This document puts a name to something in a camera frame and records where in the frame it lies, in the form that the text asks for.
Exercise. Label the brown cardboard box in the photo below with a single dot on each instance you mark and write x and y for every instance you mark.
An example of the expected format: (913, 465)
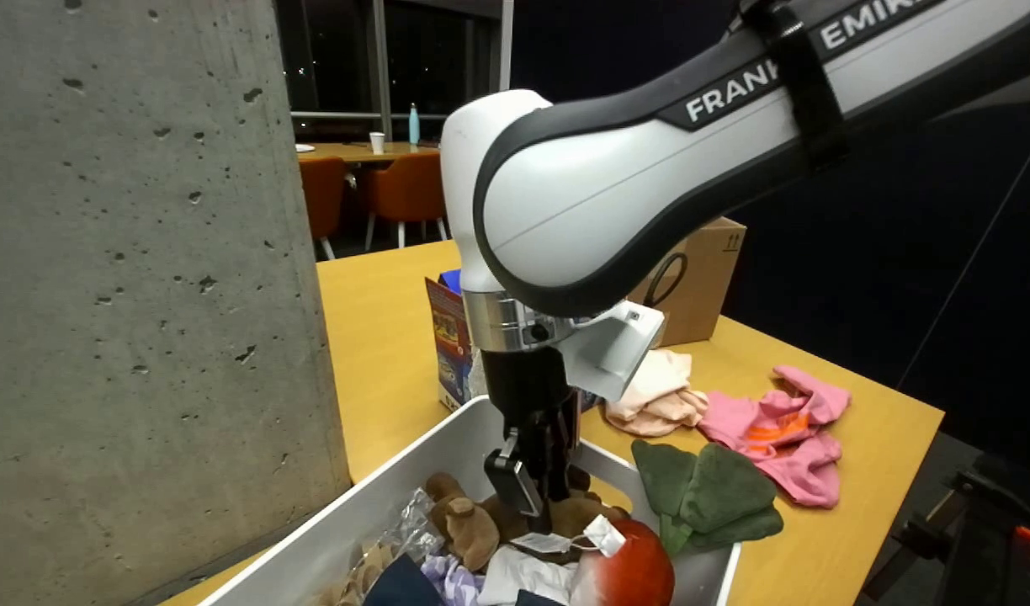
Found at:
(701, 280)

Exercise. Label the purple patterned cloth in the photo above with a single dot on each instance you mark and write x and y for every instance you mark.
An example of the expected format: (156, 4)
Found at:
(447, 576)

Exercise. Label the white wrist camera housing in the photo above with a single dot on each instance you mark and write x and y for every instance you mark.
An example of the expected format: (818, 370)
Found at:
(609, 349)

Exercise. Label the blue snack variety box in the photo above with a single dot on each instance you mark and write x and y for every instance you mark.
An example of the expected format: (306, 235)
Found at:
(447, 338)

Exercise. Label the white paper cup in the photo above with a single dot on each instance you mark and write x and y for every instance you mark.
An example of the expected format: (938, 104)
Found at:
(373, 143)

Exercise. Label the peach shirt orange print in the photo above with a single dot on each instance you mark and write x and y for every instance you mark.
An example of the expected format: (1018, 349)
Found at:
(653, 400)

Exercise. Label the pink shirt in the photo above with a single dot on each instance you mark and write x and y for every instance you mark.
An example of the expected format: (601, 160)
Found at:
(779, 440)

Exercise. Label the white plastic bin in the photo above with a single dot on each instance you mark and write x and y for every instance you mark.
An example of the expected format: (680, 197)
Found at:
(315, 539)

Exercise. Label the dark green cloth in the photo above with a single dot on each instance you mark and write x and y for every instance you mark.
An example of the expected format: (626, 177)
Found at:
(703, 493)

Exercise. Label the light blue water bottle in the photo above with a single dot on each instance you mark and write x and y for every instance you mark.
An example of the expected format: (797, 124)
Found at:
(413, 127)

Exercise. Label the black equipment stand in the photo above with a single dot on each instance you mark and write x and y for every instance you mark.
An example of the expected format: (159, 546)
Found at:
(987, 539)

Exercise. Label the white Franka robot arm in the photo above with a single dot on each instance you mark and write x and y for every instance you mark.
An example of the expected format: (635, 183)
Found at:
(604, 191)

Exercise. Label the brown moose plush toy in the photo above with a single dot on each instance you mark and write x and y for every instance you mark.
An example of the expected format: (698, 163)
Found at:
(469, 528)

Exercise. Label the navy blue cloth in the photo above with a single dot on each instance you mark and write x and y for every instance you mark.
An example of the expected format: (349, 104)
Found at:
(401, 586)

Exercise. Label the orange chair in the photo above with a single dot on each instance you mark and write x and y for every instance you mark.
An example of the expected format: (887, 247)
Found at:
(319, 197)
(407, 191)

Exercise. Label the long wooden counter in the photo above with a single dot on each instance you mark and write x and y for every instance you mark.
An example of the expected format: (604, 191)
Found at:
(349, 151)

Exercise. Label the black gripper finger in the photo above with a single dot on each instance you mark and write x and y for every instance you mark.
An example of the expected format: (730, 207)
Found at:
(517, 476)
(567, 459)

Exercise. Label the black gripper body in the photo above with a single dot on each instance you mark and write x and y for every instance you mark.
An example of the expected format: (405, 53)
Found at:
(527, 393)

